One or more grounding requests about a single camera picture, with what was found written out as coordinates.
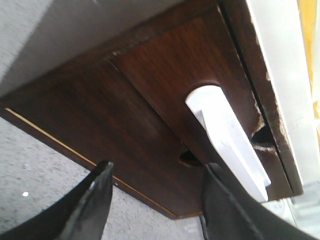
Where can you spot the dark wooden drawer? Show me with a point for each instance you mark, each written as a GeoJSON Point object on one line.
{"type": "Point", "coordinates": [95, 114]}
{"type": "Point", "coordinates": [187, 47]}

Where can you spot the dark wooden drawer cabinet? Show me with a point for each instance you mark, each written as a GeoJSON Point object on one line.
{"type": "Point", "coordinates": [270, 141]}

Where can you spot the white drawer handle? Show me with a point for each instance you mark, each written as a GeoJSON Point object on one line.
{"type": "Point", "coordinates": [210, 106]}

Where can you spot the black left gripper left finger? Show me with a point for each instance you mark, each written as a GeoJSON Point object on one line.
{"type": "Point", "coordinates": [80, 215]}

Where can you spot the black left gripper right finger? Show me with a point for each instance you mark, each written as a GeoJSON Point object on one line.
{"type": "Point", "coordinates": [230, 213]}

